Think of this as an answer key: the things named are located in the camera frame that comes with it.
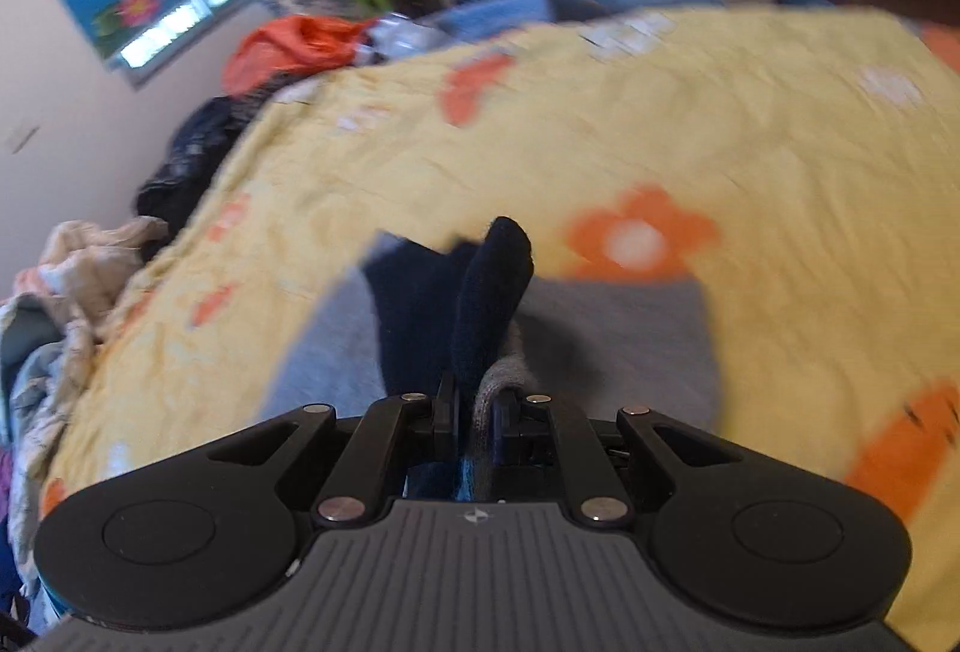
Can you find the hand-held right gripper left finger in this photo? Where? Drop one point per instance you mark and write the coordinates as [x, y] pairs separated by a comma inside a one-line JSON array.
[[448, 416]]

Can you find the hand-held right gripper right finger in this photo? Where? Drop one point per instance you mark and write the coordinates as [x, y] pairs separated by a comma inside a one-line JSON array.
[[519, 425]]

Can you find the navy and grey knit garment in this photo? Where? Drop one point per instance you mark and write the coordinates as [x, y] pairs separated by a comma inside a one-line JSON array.
[[487, 307]]

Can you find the dark crumpled jacket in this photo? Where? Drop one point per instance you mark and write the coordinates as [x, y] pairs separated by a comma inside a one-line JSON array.
[[195, 165]]

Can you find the yellow floral blanket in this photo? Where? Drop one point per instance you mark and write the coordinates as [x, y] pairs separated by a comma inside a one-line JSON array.
[[750, 135]]

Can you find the white crumpled plastic bag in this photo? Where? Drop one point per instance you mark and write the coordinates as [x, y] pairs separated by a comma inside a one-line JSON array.
[[394, 41]]

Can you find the orange cloth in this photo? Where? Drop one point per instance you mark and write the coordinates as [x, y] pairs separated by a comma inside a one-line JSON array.
[[292, 48]]

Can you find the beige crumpled bedding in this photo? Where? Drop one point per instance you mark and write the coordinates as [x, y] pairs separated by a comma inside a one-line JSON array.
[[67, 292]]

